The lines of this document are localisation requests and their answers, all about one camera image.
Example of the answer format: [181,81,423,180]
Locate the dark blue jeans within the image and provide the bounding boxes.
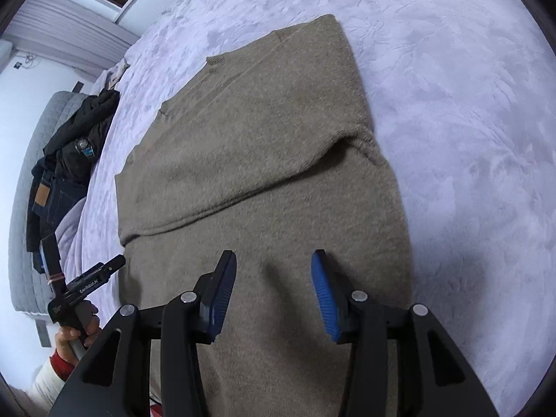
[25,167,90,253]

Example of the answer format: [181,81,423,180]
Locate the pale crumpled cloth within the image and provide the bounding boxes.
[92,62,132,96]

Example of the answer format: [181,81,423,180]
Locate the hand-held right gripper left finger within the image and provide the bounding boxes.
[48,250,237,417]

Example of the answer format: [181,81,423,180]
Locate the black jacket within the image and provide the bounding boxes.
[42,89,121,185]

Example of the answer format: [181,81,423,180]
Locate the person's left hand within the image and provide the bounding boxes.
[56,315,103,366]

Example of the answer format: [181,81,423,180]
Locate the lavender plush blanket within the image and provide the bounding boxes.
[56,0,556,404]

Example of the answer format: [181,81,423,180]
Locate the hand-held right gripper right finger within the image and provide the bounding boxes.
[310,249,500,417]

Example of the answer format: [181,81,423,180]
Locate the olive brown knit sweater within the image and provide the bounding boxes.
[115,14,413,417]

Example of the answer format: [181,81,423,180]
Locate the grey quilted headboard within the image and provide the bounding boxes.
[8,90,88,319]

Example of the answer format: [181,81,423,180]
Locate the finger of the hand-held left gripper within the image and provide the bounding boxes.
[101,255,127,277]
[40,233,67,297]

